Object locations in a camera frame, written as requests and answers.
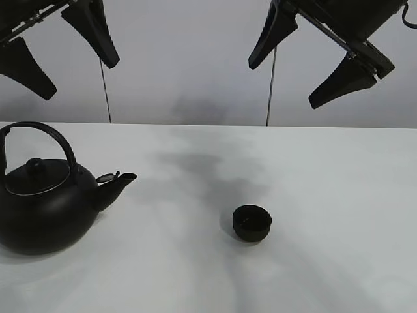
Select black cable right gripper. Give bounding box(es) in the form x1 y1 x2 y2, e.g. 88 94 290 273
401 0 417 26

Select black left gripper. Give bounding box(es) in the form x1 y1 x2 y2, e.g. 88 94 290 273
1 0 120 100

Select small black teacup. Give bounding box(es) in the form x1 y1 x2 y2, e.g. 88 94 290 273
232 205 272 243

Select black teapot with handle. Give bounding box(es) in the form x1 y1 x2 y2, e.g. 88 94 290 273
1 121 137 255

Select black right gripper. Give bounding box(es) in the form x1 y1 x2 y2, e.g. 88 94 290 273
248 0 407 109

